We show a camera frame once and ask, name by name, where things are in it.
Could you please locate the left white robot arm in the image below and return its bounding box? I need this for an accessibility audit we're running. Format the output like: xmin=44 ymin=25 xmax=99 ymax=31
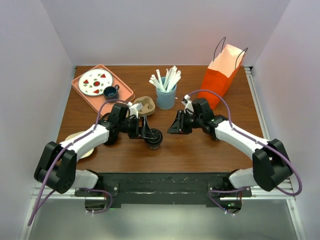
xmin=34 ymin=102 xmax=163 ymax=196

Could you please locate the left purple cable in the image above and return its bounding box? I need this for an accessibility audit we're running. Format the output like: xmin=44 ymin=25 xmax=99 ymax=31
xmin=27 ymin=99 xmax=132 ymax=227

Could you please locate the aluminium frame rail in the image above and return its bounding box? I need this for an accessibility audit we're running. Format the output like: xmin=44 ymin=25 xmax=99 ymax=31
xmin=244 ymin=66 xmax=307 ymax=240

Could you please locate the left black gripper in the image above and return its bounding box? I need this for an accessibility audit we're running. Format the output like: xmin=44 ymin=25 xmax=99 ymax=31
xmin=118 ymin=115 xmax=154 ymax=140

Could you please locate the white wrapped straws bundle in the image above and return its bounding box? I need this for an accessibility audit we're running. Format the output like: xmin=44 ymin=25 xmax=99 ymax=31
xmin=148 ymin=65 xmax=182 ymax=93

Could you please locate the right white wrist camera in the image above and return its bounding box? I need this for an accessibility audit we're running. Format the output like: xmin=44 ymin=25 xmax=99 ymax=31
xmin=181 ymin=94 xmax=194 ymax=115

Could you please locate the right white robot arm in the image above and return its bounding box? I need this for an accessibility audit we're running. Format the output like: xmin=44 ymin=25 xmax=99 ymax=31
xmin=167 ymin=98 xmax=293 ymax=197

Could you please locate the black lid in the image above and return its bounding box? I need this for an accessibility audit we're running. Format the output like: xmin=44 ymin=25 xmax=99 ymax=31
xmin=144 ymin=128 xmax=163 ymax=147

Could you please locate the cream panda plate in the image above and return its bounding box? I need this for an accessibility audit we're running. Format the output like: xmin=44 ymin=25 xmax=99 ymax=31
xmin=64 ymin=132 xmax=95 ymax=159

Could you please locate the orange paper bag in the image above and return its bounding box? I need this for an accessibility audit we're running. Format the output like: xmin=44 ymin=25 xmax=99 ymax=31
xmin=198 ymin=37 xmax=248 ymax=109

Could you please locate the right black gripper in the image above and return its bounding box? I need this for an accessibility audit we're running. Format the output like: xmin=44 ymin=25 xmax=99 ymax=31
xmin=167 ymin=110 xmax=203 ymax=135

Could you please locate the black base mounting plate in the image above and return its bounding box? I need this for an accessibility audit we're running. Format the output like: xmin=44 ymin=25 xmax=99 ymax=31
xmin=74 ymin=171 xmax=253 ymax=210

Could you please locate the dark blue mug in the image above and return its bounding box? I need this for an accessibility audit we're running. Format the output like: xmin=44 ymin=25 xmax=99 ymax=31
xmin=103 ymin=84 xmax=120 ymax=100

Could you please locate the black coffee cup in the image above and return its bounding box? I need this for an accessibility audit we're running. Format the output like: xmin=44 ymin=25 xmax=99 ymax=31
xmin=210 ymin=135 xmax=220 ymax=142
xmin=148 ymin=145 xmax=160 ymax=150

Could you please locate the stack of black lids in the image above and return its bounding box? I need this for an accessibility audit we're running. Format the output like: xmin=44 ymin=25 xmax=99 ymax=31
xmin=104 ymin=135 xmax=119 ymax=146

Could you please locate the cardboard cup carrier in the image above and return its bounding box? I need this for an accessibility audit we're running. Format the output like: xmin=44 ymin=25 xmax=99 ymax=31
xmin=133 ymin=96 xmax=156 ymax=117

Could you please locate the blue straw holder cup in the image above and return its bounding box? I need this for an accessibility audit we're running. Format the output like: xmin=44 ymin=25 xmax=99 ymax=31
xmin=155 ymin=84 xmax=177 ymax=110

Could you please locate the watermelon pattern plate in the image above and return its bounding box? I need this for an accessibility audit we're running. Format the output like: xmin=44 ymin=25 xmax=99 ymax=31
xmin=78 ymin=69 xmax=113 ymax=97

